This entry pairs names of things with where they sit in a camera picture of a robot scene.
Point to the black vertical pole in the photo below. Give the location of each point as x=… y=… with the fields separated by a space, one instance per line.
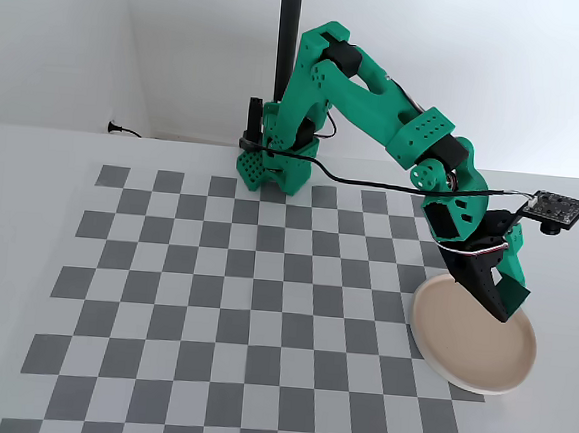
x=289 y=36

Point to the black table clamp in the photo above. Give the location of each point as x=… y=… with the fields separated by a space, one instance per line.
x=252 y=123

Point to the beige round plate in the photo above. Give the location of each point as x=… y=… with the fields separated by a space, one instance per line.
x=460 y=340

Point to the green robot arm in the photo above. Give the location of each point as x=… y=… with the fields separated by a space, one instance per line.
x=359 y=96

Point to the grey white checkerboard mat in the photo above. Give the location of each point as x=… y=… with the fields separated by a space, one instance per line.
x=263 y=299

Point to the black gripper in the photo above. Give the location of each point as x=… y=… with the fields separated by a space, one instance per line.
x=481 y=277

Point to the black wall plug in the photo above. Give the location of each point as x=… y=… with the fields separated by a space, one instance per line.
x=113 y=127

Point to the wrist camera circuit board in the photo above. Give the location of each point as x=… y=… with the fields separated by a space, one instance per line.
x=556 y=205

